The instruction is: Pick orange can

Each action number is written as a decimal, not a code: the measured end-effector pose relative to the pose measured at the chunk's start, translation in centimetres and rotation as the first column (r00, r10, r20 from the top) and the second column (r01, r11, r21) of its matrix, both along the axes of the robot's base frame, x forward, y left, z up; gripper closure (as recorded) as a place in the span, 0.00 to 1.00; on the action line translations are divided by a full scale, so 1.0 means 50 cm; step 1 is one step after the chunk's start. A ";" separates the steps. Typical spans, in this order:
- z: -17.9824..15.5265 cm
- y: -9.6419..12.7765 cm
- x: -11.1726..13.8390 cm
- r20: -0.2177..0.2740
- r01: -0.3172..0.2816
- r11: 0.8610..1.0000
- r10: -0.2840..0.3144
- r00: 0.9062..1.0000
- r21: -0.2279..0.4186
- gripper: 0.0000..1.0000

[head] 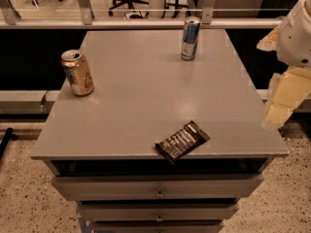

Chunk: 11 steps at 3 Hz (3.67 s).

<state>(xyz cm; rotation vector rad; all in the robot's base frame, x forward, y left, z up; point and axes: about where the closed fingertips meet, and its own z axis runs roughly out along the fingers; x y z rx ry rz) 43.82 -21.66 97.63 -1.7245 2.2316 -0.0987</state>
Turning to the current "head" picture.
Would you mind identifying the top grey drawer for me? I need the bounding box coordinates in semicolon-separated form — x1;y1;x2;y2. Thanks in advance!
52;175;263;201

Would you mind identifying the orange soda can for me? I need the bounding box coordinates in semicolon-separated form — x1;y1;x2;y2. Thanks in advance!
61;50;94;96

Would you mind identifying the black cable on ledge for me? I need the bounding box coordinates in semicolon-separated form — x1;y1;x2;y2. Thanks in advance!
39;89;52;115

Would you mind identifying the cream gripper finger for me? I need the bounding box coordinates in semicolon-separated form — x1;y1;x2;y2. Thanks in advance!
261;66;311;129
257;26;279;51

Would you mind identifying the black snack bar wrapper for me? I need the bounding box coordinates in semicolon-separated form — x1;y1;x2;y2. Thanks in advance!
155;121;210;164

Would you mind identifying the grey drawer cabinet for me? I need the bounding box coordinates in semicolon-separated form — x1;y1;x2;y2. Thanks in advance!
30;28;291;233

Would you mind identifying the bottom grey drawer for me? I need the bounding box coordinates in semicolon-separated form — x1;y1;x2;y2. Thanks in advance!
93;221;224;233

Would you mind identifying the middle grey drawer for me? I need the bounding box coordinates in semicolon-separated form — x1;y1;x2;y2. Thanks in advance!
78;202;239;222

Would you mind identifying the grey drawer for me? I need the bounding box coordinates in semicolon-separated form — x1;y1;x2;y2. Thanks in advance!
78;202;239;222
93;221;224;233
52;175;263;201

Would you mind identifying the metal railing frame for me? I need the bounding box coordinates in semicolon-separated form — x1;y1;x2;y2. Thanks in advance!
0;0;311;30

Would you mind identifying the blue silver energy drink can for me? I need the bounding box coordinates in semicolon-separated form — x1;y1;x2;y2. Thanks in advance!
181;17;201;60

